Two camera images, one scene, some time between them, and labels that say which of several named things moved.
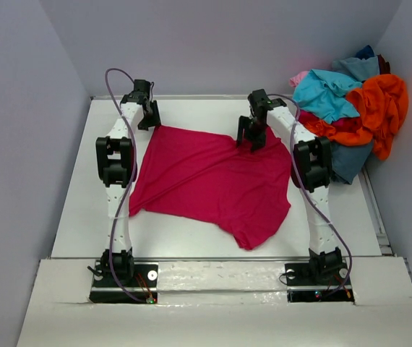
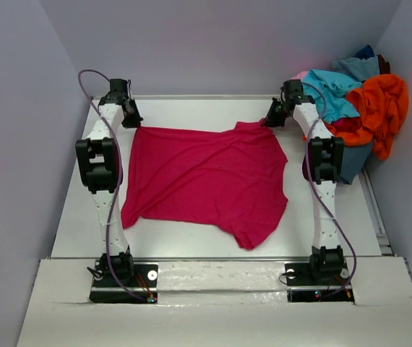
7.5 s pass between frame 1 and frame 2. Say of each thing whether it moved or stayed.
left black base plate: stayed
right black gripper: moved
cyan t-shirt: stayed
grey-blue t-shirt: stayed
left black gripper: moved
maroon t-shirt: stayed
